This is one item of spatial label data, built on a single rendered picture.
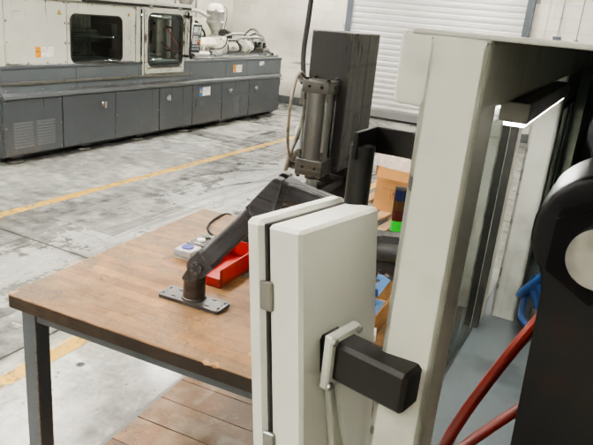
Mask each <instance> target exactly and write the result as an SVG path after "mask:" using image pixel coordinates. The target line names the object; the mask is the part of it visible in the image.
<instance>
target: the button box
mask: <svg viewBox="0 0 593 445"><path fill-rule="evenodd" d="M223 215H232V214H230V213H223V214H221V215H218V216H216V217H215V218H214V219H213V220H211V221H210V222H209V223H208V225H207V226H206V229H207V232H208V233H209V234H210V235H211V236H210V235H209V236H210V238H209V239H206V241H204V242H199V241H197V238H202V236H203V235H206V234H202V235H200V236H198V237H196V238H194V239H192V240H190V241H188V242H187V244H190V245H196V246H200V247H201V248H203V247H204V246H205V245H207V244H209V243H210V242H211V241H212V240H213V239H214V238H215V237H216V235H215V234H213V233H211V231H210V229H209V225H210V224H211V223H212V222H213V221H215V220H216V219H218V218H219V217H221V216H223Z"/></svg>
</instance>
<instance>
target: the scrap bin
mask: <svg viewBox="0 0 593 445"><path fill-rule="evenodd" d="M249 269H250V267H249V243H246V242H243V241H242V242H240V243H239V244H238V245H237V246H236V247H235V248H234V249H233V250H231V251H230V252H229V253H228V254H227V255H226V256H225V257H224V258H223V259H222V262H220V263H219V264H218V265H217V266H216V267H215V268H214V269H213V270H211V271H210V272H209V273H208V274H207V275H206V285H208V286H212V287H215V288H218V289H221V288H222V287H224V286H225V285H227V284H228V283H230V282H232V281H233V280H235V279H236V278H238V277H239V276H240V275H242V274H243V273H245V272H246V271H248V270H249Z"/></svg>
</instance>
